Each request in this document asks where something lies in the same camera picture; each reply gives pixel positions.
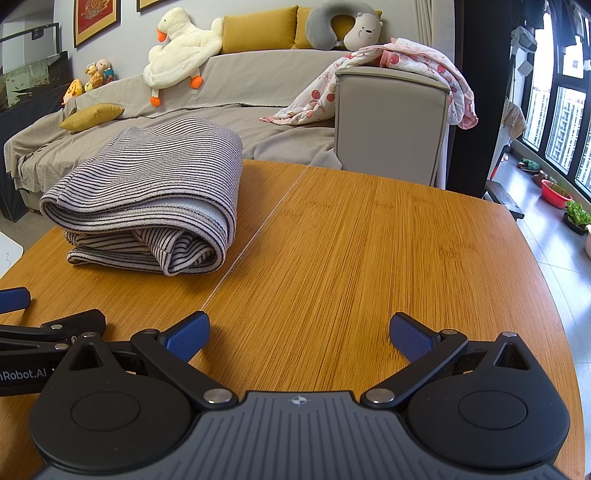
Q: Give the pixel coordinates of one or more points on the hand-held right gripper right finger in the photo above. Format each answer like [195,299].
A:
[411,337]

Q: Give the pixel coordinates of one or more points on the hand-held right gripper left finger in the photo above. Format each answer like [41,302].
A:
[187,337]

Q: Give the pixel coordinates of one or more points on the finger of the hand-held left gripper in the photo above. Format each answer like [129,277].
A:
[14,300]
[78,321]

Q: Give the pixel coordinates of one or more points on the striped knit sweater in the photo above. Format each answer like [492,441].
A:
[152,175]

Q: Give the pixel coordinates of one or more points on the white side table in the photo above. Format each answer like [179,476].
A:
[7,254]

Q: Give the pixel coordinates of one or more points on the dark wooden stool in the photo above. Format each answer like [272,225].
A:
[503,196]

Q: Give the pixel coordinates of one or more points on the small yellow pillow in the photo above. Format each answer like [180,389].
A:
[92,117]

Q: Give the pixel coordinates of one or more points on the red plastic basin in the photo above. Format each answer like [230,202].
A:
[556,196]

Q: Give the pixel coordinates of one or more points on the green potted plant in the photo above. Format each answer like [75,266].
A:
[577,214]

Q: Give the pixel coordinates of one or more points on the green slippers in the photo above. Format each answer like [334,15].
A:
[528,165]

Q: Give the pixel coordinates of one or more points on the grey sofa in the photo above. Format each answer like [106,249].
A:
[388,124]

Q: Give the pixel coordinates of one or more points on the orange yellow toy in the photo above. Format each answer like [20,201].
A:
[74,90]

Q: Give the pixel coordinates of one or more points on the glass fish tank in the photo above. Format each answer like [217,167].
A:
[32,78]

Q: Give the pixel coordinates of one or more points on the hanging beige cloth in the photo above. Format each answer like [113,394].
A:
[513,117]

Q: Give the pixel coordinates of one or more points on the cartoon figure toy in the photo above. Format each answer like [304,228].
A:
[102,69]

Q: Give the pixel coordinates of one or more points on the black framed window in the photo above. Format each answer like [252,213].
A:
[551,120]

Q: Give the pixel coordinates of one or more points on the grey sofa cover cloth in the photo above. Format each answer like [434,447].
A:
[258,78]

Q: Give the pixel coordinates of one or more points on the pink floral blanket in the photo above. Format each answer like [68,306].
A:
[415,57]

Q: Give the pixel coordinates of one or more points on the white goose plush toy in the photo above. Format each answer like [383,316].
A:
[184,46]

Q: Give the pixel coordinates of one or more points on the gold framed red picture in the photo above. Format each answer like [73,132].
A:
[150,3]
[97,18]

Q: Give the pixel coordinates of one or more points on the grey curtain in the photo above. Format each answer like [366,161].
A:
[438,27]

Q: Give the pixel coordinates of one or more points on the hanging grey bag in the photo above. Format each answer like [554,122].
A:
[524,41]

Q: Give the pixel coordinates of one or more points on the grey animal neck pillow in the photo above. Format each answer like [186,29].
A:
[323,14]

